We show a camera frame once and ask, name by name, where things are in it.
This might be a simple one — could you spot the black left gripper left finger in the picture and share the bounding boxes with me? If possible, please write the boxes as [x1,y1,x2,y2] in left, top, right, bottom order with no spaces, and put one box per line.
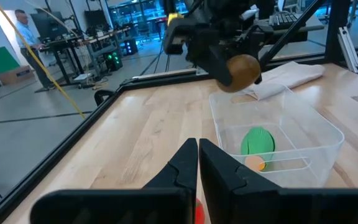
[29,138,198,224]

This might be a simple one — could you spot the silver aluminium bracket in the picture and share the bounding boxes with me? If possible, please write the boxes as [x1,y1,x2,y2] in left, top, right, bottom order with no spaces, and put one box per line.
[337,26,358,74]

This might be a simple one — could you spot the small black monitor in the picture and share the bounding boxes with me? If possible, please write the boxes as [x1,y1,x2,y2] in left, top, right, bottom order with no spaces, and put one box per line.
[84,9,108,29]

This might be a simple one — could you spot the large black monitor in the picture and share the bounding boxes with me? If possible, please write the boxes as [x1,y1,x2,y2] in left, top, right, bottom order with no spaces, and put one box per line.
[30,11,63,40]

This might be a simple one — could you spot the computer tower green lights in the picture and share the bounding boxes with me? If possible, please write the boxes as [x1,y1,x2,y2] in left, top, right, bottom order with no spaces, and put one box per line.
[103,51,124,72]

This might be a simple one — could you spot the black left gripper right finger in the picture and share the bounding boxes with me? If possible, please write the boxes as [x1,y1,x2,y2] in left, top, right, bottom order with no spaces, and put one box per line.
[199,138,358,224]

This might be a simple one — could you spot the black clamp handle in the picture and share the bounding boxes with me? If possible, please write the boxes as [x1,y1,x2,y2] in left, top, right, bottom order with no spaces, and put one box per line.
[94,89,116,106]

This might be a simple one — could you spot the yellow cable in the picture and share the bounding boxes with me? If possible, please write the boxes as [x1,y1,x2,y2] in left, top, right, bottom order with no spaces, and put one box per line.
[0,0,86,119]

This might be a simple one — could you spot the clear plastic tupperware container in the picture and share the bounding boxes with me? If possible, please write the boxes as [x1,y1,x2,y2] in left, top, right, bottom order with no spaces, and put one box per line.
[209,82,345,189]

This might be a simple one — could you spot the red toy tomato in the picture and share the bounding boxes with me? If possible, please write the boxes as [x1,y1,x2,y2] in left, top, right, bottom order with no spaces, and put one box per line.
[195,198,206,224]

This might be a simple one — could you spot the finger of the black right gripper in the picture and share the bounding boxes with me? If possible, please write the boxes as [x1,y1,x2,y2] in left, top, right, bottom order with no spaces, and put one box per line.
[254,67,263,85]
[197,45,234,87]

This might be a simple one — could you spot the brown kiwi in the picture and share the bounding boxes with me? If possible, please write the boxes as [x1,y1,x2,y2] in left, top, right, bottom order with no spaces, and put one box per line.
[218,54,262,93]

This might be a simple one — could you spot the green board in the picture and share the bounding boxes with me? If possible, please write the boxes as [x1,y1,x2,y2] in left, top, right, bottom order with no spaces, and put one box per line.
[0,46,21,75]

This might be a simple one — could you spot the computer tower blue lights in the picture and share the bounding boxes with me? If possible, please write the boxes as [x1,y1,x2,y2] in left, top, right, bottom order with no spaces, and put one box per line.
[121,39,139,56]

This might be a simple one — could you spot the green toy vegetable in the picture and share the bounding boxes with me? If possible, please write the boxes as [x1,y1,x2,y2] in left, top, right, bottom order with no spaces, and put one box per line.
[240,126,276,172]

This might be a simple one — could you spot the black-legged workbench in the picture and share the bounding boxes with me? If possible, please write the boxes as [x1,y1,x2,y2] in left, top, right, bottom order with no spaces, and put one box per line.
[39,27,132,88]

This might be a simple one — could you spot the black keyboard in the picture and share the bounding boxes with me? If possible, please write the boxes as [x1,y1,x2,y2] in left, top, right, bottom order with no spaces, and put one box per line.
[268,11,306,30]

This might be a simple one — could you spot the person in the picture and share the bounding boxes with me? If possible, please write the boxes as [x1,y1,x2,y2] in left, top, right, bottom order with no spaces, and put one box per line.
[13,9,54,91]

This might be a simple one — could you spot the yellow tape tag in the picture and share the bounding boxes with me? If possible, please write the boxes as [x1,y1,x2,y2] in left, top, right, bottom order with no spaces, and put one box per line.
[167,12,185,26]

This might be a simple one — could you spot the grey office desk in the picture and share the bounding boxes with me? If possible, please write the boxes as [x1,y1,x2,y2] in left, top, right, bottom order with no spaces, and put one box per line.
[253,12,326,43]

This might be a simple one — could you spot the folded beige cloth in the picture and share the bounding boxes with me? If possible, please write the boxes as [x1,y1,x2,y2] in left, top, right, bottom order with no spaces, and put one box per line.
[244,61,326,101]

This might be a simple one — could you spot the cardboard box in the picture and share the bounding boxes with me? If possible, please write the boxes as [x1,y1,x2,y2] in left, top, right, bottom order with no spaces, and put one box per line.
[0,65,36,85]

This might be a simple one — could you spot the black aluminium table frame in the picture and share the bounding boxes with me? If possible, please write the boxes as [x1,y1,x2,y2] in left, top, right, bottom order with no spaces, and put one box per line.
[0,0,358,224]

